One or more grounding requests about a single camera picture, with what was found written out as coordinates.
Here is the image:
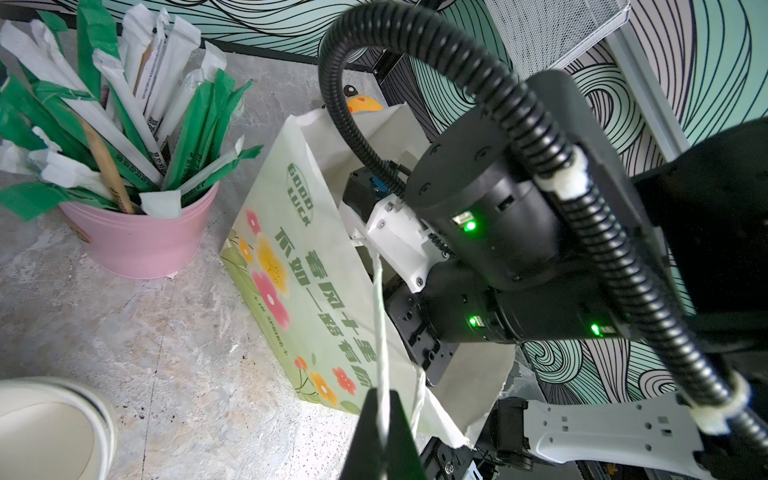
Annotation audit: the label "yellow red plush toy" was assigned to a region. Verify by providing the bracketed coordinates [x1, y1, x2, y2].
[343, 85, 384, 113]

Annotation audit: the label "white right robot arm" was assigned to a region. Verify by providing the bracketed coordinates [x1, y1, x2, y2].
[319, 1, 767, 479]

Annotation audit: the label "green white wrapped straws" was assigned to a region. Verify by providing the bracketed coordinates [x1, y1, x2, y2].
[1, 1, 260, 220]

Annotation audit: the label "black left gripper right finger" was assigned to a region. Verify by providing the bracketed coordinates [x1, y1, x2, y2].
[383, 390, 426, 480]

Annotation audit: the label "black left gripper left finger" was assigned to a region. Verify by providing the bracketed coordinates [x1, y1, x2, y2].
[339, 389, 384, 480]

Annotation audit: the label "white paper takeout bag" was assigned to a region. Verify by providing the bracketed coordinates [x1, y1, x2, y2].
[221, 109, 515, 447]

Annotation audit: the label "stack of paper cups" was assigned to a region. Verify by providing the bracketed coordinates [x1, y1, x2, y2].
[1, 377, 118, 479]

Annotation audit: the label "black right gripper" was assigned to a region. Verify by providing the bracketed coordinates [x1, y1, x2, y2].
[384, 259, 516, 387]

